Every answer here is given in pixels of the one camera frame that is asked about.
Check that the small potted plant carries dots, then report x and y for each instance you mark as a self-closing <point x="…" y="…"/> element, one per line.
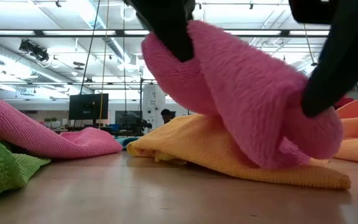
<point x="46" y="121"/>
<point x="53" y="120"/>

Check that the blue microfiber towel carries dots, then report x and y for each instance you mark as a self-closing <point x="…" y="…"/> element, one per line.
<point x="126" y="142"/>

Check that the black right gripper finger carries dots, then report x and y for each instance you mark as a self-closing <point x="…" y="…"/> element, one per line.
<point x="346" y="56"/>

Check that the rig light bar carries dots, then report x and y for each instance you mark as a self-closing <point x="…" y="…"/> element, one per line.
<point x="284" y="32"/>

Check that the dark screen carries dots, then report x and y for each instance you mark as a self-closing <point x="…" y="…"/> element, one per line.
<point x="127" y="116"/>

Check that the person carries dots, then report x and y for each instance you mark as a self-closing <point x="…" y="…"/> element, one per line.
<point x="166" y="114"/>

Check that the pink microfiber towel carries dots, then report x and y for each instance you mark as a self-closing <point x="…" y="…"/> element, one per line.
<point x="42" y="137"/>
<point x="244" y="93"/>

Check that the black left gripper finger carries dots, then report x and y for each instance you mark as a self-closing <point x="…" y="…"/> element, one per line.
<point x="166" y="25"/>

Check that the black monitor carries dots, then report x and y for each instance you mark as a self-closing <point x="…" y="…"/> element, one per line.
<point x="85" y="107"/>

